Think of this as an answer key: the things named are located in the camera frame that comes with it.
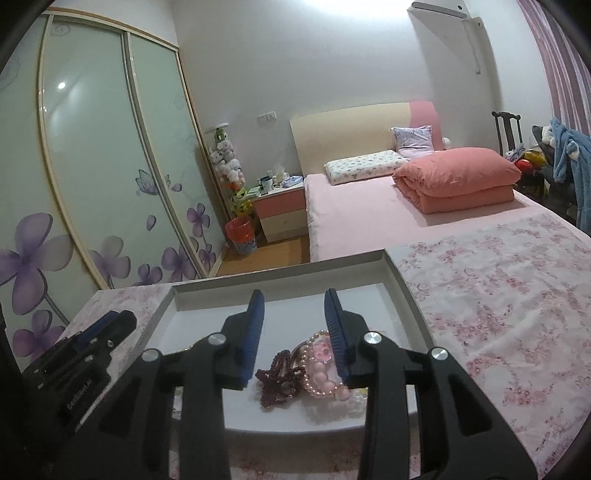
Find blue fleece robe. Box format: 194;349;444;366
549;117;591;222

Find white shallow box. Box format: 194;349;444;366
139;249;437;435

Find tower of plush toys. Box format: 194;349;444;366
209;122;252;217

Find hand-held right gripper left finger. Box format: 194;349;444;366
55;289;266;480

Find white pipe cover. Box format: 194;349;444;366
464;16;485;75

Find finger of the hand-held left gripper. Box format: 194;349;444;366
69;310;121;352
99;311;138;352

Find sliding wardrobe with purple flowers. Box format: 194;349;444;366
0;9;232;370

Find pink curtain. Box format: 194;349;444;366
517;0;591;139

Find white patterned pillow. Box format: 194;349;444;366
323;150;409;185

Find pink bead bracelet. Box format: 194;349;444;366
308;340;366;403

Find dark wooden chair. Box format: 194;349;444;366
492;111;546;195

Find dark red bead bracelet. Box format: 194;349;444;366
255;349;306;410

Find folded salmon pink quilt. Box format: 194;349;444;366
392;147;522;214

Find red and yellow toys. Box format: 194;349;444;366
505;148;549;174

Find lilac floral pillow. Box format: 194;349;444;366
391;124;435;160

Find pink and beige nightstand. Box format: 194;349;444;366
252;178;308;243

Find bed with pink sheet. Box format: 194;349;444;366
302;173;583;264

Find pearl necklace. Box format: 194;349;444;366
299;329;358;400

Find pink floral blanket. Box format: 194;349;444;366
65;212;591;480

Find beige and pink headboard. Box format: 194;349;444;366
289;100;439;176

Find trash bin with red bag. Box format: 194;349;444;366
225;217;257;254

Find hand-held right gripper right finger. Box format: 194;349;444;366
323;288;539;480

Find black chair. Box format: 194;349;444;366
531;124;579;214

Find white air conditioner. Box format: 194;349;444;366
411;0;468;19

